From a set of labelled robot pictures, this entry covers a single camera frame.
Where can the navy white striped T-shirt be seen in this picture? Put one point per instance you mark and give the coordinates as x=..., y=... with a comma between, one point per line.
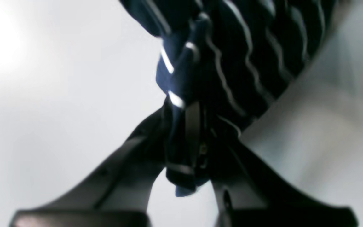
x=236, y=57

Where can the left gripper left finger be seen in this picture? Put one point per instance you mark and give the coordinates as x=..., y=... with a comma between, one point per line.
x=116, y=193

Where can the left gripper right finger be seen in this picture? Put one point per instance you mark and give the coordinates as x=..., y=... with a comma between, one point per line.
x=249, y=193

